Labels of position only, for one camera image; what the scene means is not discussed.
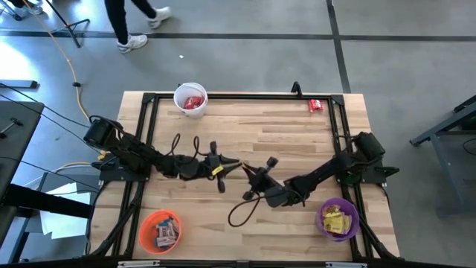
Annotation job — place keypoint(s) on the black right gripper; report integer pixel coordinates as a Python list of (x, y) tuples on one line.
[(279, 193)]

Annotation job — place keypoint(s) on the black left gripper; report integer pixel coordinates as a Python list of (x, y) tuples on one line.
[(202, 169)]

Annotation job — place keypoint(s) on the red Skittles candy packet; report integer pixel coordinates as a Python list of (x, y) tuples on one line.
[(193, 102), (316, 106)]

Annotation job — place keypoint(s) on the purple plastic bucket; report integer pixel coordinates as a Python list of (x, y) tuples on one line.
[(336, 238)]

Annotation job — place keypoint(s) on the orange plastic bucket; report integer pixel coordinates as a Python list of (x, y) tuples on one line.
[(147, 238)]

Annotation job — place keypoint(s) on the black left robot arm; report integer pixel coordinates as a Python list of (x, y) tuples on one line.
[(141, 154)]

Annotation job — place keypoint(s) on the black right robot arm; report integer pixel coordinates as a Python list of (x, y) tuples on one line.
[(327, 171)]

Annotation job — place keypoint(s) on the yellow tape tag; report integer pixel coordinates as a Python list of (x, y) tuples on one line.
[(217, 170)]

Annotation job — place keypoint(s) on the white bucket with black face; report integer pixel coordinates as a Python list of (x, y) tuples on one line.
[(190, 112)]

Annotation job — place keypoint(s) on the white paper sheets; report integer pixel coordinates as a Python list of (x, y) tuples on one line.
[(63, 223)]

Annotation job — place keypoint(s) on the black table crossbeam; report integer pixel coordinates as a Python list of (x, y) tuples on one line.
[(44, 203)]

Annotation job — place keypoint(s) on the dark grey metal cart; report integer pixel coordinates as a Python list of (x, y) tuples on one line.
[(442, 128)]

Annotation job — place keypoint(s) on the black tripod stand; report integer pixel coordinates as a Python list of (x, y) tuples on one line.
[(70, 33), (15, 15)]

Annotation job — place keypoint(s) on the dark grey side table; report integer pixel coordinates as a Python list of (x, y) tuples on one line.
[(22, 149)]

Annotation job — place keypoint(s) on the grey floor bar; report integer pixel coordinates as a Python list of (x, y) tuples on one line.
[(18, 84)]

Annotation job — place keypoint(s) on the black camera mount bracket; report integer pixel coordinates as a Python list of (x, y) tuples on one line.
[(296, 88)]

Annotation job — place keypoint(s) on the silver frame bracket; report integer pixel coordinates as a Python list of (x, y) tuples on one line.
[(138, 264), (346, 265)]

